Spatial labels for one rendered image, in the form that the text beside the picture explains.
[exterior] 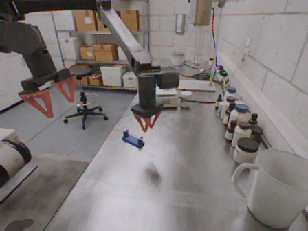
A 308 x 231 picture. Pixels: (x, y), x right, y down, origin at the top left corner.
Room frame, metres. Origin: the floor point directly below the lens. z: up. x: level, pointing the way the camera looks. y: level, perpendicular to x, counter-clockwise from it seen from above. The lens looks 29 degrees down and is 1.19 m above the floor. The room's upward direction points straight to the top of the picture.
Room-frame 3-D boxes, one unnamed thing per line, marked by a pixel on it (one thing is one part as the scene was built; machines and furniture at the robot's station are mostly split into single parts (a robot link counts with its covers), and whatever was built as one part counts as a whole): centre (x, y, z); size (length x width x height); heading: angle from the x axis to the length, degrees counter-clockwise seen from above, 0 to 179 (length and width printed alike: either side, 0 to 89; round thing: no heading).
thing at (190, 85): (1.30, -0.28, 0.76); 0.30 x 0.20 x 0.01; 81
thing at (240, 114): (0.67, -0.35, 0.81); 0.07 x 0.07 x 0.13
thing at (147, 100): (0.56, 0.02, 0.95); 0.10 x 0.07 x 0.07; 142
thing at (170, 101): (0.98, -0.03, 0.79); 0.22 x 0.13 x 0.08; 94
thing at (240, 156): (0.50, -0.31, 0.79); 0.07 x 0.07 x 0.07
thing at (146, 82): (0.56, 0.02, 1.01); 0.07 x 0.06 x 0.07; 103
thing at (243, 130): (0.58, -0.33, 0.80); 0.06 x 0.06 x 0.10
